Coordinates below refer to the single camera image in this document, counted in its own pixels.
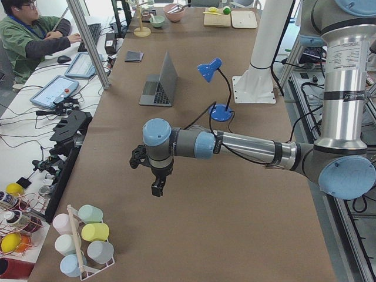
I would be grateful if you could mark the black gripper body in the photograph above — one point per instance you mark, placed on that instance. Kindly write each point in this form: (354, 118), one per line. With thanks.
(160, 173)

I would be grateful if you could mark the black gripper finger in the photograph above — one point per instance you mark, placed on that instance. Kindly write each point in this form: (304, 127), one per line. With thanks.
(155, 189)
(160, 190)

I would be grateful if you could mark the grey laptop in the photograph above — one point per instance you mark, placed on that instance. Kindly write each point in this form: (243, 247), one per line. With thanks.
(159, 89)

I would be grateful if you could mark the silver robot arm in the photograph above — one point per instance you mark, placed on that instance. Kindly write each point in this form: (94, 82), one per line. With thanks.
(336, 161)

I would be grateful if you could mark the mint green cup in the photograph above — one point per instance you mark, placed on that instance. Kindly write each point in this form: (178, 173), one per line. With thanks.
(90, 214)

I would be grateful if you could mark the yellow cup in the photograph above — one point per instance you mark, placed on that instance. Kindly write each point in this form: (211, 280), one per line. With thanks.
(95, 231)

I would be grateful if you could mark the grey cup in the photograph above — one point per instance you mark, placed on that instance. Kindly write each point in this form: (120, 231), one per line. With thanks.
(100, 251)

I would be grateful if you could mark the pink cup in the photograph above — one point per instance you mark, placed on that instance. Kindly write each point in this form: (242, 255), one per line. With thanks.
(62, 224)

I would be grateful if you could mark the black plastic rack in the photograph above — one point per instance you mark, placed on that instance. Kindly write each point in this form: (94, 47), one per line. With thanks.
(66, 129)

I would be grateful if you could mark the white cup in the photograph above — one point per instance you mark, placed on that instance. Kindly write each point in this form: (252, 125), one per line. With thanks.
(65, 245)

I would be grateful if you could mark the light blue cup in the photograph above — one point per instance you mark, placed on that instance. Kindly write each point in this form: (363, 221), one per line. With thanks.
(69, 266)

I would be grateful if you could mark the dark grey wallet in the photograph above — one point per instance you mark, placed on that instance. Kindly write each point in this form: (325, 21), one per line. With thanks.
(134, 56)

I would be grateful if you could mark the teach pendant tablet far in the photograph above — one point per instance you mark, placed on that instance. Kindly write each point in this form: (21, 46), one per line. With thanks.
(81, 67)

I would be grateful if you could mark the teach pendant tablet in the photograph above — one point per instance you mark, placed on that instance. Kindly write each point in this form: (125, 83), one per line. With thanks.
(81, 67)
(59, 88)

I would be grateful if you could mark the teach pendant tablet near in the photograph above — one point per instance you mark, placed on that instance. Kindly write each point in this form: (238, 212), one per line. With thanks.
(59, 88)

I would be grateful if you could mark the black small box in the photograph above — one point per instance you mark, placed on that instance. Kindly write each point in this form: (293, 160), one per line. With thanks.
(110, 43)

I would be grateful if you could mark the yellow ball upper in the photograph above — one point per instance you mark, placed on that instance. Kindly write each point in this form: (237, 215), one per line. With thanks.
(14, 189)

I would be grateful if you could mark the yellow ball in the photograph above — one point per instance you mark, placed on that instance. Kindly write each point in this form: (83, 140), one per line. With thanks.
(10, 243)
(14, 189)

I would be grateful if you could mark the wooden mug tree stand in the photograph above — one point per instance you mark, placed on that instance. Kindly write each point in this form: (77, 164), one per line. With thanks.
(141, 31)

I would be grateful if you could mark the black computer mouse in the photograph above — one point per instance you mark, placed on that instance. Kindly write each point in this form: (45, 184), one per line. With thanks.
(63, 59)

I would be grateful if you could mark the green small bowl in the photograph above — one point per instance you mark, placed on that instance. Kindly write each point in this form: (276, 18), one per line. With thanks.
(157, 21)

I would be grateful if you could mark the yellow ball lower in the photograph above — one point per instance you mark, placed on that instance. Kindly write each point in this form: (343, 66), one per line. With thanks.
(10, 243)

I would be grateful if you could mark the pink bowl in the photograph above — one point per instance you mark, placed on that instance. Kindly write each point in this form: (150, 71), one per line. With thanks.
(174, 12)

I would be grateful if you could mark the wooden cutting board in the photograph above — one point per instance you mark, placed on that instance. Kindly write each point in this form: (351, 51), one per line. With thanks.
(217, 19)

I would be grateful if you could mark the white tray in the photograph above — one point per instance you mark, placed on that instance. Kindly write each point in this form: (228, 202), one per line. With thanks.
(243, 20)

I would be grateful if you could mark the green lime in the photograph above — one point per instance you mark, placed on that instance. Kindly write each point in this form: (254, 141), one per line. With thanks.
(226, 10)

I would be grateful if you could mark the seated person in green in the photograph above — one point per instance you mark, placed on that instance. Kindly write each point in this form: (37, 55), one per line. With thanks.
(28, 37)

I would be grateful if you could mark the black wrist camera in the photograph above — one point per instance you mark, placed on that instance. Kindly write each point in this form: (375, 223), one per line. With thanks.
(139, 157)

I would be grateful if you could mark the wooden rack handle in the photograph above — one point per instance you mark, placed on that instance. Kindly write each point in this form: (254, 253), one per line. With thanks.
(75, 236)

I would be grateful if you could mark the white wire cup rack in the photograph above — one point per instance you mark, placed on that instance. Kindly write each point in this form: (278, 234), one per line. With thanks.
(92, 268)

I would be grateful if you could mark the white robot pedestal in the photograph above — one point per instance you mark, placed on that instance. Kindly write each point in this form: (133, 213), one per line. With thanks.
(256, 83)

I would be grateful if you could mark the aluminium frame post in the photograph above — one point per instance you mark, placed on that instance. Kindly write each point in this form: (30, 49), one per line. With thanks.
(79, 17)

